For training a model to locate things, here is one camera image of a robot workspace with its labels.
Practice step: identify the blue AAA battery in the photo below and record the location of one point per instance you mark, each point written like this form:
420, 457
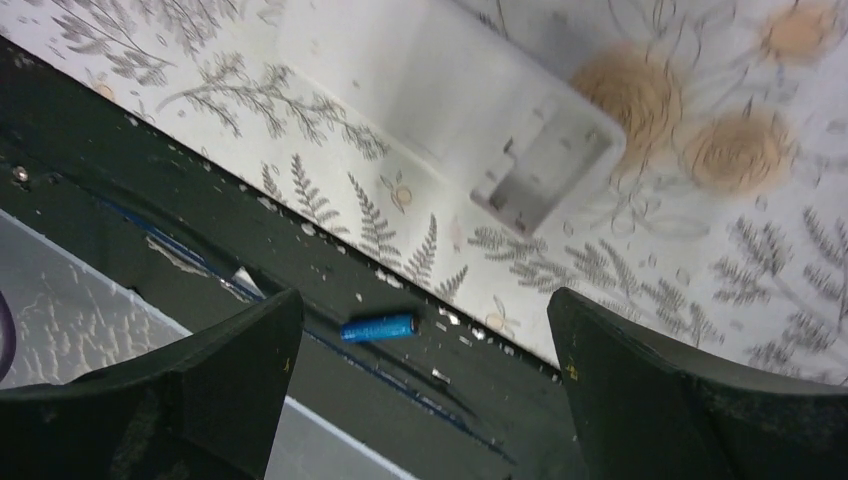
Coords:
380, 328

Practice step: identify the floral patterned table mat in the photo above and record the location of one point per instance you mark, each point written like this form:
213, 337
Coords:
724, 225

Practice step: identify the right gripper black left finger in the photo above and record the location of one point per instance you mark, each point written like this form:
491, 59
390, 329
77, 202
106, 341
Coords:
204, 407

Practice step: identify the black mounting base rail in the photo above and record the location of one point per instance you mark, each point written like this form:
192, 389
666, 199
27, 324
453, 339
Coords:
453, 401

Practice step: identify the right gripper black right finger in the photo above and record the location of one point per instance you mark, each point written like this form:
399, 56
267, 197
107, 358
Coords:
646, 406

